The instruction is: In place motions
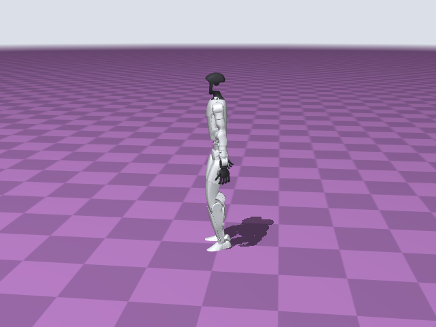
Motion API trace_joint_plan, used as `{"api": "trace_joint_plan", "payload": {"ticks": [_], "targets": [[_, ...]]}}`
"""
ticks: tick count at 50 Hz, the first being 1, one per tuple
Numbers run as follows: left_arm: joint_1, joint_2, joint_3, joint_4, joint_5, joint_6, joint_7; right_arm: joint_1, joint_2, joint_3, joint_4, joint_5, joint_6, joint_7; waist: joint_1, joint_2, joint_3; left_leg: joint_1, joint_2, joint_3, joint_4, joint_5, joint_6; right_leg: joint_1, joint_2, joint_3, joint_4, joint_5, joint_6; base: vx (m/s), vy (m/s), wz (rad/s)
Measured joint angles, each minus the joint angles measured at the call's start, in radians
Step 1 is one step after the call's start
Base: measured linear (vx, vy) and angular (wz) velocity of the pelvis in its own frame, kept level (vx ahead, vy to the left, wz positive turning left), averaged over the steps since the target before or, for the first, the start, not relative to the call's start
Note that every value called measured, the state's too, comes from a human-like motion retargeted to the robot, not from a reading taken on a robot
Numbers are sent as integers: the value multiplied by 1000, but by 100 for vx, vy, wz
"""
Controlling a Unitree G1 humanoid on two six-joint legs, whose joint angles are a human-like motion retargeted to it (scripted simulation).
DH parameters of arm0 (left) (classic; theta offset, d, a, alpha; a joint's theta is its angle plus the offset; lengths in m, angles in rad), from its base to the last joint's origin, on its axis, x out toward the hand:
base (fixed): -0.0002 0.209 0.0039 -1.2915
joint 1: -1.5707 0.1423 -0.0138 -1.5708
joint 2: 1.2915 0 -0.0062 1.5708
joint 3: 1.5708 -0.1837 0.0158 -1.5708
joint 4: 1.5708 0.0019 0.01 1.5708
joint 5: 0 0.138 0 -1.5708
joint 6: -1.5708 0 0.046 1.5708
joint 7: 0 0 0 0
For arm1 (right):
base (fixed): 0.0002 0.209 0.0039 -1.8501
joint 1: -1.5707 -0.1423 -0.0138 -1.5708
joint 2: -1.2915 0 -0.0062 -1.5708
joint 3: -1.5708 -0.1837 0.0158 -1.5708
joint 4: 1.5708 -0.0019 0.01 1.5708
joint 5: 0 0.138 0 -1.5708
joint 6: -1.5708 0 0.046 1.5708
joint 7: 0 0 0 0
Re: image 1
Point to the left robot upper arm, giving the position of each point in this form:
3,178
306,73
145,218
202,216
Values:
218,111

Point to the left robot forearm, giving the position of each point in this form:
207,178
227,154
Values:
222,145

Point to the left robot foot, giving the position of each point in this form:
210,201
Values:
218,247

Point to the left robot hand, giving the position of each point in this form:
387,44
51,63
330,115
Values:
223,173

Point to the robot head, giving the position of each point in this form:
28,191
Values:
215,78

